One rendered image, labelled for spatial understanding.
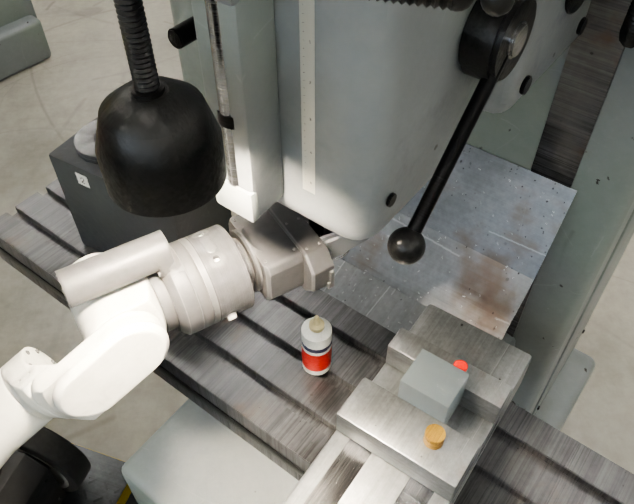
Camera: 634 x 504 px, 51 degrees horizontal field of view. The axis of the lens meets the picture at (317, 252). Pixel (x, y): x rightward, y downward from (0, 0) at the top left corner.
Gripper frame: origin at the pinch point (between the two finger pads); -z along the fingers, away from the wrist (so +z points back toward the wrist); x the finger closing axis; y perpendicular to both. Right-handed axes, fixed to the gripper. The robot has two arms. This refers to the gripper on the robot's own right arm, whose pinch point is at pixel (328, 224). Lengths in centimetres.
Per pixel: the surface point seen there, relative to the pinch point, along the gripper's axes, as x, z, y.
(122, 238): 31.9, 15.7, 22.6
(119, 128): -11.1, 20.5, -27.6
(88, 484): 30, 37, 82
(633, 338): 9, -120, 121
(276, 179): -5.6, 8.6, -14.4
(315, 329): 1.4, 0.7, 19.9
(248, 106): -6.4, 10.9, -22.6
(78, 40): 271, -27, 122
